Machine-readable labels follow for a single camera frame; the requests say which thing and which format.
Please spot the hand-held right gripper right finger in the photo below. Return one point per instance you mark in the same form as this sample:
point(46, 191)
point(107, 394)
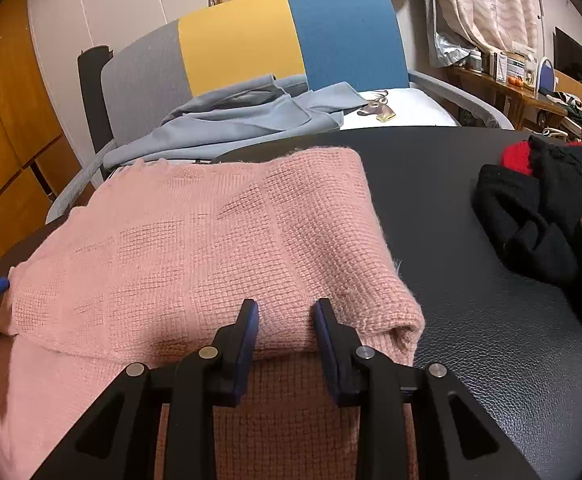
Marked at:
point(323, 340)

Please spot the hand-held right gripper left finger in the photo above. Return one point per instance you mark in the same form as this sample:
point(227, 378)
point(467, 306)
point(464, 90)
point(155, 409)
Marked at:
point(250, 335)

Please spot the pink knitted sweater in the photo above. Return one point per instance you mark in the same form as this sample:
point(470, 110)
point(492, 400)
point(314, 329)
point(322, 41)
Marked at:
point(196, 240)

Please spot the wooden wardrobe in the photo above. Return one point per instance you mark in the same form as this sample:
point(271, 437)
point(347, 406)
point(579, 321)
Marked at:
point(11, 110)

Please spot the grey hoodie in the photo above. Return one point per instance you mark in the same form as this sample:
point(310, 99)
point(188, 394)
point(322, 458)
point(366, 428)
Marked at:
point(231, 130)

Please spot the black red garment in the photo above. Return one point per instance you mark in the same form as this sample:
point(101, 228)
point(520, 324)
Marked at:
point(521, 220)

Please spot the white printed cushion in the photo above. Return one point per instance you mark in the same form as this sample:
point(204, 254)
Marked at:
point(416, 107)

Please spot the grey yellow blue chair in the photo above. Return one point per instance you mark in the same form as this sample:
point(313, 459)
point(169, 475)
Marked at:
point(241, 50)

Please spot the cluttered wooden side desk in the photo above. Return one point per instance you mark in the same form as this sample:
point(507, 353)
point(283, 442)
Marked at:
point(501, 89)

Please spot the silver foil bag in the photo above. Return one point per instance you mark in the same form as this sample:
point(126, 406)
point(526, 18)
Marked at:
point(448, 50)

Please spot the row of small boxes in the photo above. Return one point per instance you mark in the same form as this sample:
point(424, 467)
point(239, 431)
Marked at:
point(513, 67)

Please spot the blue white container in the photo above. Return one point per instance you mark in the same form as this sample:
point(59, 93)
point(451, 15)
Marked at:
point(546, 77)

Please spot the striped pink curtain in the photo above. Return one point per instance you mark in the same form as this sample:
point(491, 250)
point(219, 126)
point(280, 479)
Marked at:
point(486, 5)

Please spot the black monitor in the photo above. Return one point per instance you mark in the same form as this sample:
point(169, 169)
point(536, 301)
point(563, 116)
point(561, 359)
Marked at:
point(573, 52)

